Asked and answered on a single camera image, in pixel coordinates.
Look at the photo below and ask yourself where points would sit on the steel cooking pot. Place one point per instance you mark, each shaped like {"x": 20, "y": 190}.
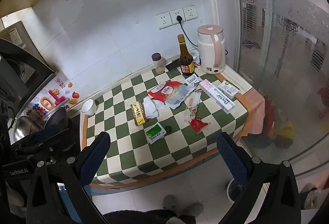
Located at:
{"x": 25, "y": 125}

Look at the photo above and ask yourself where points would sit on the small white green box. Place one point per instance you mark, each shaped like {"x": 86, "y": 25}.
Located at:
{"x": 229, "y": 89}

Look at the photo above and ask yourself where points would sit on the clear plastic wrapper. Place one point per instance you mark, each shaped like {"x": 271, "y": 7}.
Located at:
{"x": 192, "y": 103}

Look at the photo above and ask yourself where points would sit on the colourful fridge magnets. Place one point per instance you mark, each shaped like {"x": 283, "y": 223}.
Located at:
{"x": 56, "y": 94}

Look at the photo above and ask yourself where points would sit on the small green bottle cap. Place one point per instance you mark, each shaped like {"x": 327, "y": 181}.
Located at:
{"x": 168, "y": 129}

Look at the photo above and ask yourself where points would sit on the glass jar with dark lid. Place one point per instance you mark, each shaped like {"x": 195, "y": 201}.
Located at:
{"x": 158, "y": 63}

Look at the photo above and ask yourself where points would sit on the dark brown sauce bottle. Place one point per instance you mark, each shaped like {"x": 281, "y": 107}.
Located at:
{"x": 186, "y": 61}

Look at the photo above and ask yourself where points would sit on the small red wrapper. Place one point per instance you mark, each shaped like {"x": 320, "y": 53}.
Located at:
{"x": 198, "y": 125}

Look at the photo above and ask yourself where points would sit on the green white sachet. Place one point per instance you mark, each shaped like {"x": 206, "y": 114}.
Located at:
{"x": 154, "y": 133}

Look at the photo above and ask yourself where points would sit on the pink cloth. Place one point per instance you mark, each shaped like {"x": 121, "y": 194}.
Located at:
{"x": 256, "y": 112}

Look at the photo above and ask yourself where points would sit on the sliding glass door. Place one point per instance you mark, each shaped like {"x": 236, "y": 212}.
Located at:
{"x": 283, "y": 54}

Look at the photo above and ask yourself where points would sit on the red white snack bag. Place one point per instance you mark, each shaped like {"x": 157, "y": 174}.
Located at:
{"x": 171, "y": 93}

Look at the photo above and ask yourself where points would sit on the green white checkered tablecloth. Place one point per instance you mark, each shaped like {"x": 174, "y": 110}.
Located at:
{"x": 131, "y": 159}

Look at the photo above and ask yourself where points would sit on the black phone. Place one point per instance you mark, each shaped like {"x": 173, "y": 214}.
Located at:
{"x": 173, "y": 65}

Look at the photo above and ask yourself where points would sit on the white wall socket panel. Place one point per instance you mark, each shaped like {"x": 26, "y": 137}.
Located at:
{"x": 176, "y": 16}

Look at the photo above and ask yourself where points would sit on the left grey slipper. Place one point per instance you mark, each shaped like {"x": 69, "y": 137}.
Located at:
{"x": 169, "y": 202}

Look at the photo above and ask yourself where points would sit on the white tissue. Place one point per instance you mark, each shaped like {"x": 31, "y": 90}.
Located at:
{"x": 152, "y": 107}

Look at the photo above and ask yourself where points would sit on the yellow brown snack packet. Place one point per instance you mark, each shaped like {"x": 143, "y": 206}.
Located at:
{"x": 139, "y": 114}

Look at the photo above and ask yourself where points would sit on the white leaflet packet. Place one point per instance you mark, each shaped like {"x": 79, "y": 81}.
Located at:
{"x": 193, "y": 80}

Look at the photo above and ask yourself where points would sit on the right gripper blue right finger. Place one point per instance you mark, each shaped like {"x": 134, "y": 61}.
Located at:
{"x": 236, "y": 158}

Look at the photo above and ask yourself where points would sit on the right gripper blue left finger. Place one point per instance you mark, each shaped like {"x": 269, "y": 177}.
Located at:
{"x": 91, "y": 158}

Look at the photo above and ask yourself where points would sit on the pink white electric kettle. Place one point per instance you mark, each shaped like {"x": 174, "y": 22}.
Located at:
{"x": 211, "y": 47}

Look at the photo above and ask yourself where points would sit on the white Doctor toothpaste box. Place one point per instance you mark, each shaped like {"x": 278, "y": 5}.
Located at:
{"x": 221, "y": 99}

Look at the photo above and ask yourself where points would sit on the white paper cup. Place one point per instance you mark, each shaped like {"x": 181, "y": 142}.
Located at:
{"x": 89, "y": 107}

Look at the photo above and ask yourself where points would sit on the white round trash bin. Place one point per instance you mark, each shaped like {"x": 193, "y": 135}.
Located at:
{"x": 233, "y": 190}

